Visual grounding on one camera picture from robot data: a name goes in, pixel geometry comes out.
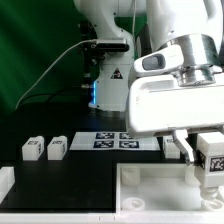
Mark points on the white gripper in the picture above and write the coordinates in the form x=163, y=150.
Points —
x=158, y=106

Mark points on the white square tabletop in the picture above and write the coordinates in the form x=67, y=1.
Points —
x=161, y=187

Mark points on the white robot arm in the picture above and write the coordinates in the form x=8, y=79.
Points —
x=149, y=26

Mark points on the white tag base sheet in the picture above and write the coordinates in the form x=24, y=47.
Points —
x=112, y=141

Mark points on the white left obstacle block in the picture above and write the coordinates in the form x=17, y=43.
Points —
x=7, y=180

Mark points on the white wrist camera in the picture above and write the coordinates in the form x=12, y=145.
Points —
x=167, y=60

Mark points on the black camera on base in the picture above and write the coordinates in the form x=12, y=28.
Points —
x=106, y=45

